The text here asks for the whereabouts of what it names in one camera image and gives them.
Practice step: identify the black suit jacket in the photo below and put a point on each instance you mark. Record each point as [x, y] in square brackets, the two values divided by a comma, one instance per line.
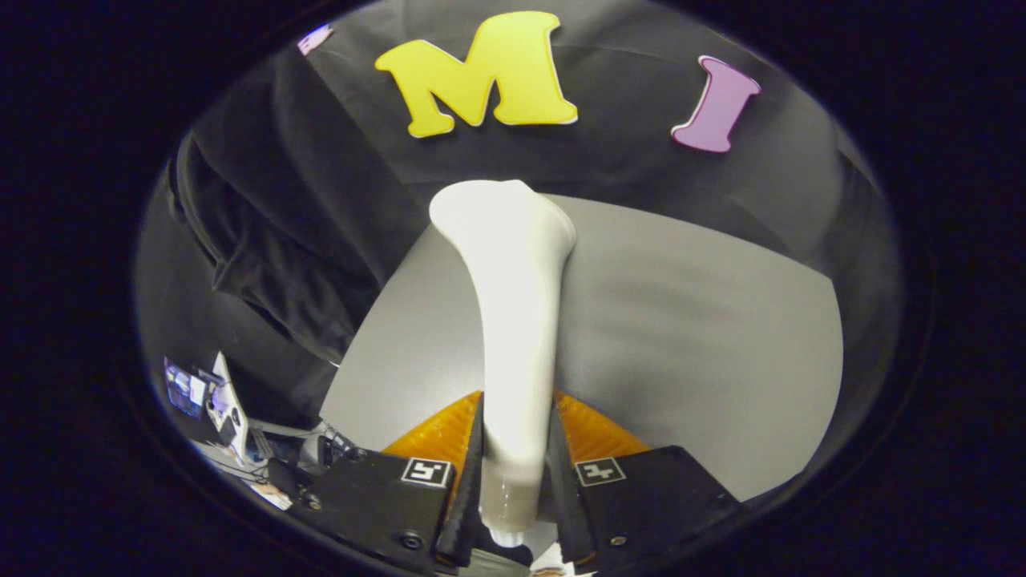
[296, 280]

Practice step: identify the white plastic device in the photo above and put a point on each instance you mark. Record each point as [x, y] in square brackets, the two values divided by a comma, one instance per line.
[228, 409]

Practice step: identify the lit monitor screen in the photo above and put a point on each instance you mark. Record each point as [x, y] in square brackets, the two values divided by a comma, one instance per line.
[184, 389]

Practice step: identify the black backdrop cloth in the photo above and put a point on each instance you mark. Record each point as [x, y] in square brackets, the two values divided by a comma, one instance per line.
[641, 160]

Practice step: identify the grey and beige cabinet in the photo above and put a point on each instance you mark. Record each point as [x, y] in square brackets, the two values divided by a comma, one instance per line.
[681, 361]

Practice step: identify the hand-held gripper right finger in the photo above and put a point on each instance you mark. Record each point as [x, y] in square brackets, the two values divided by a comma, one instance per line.
[563, 513]

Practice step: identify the white garment steamer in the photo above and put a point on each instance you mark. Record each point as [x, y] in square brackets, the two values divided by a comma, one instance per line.
[513, 320]

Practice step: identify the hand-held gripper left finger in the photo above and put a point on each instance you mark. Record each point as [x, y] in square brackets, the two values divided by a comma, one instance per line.
[465, 521]

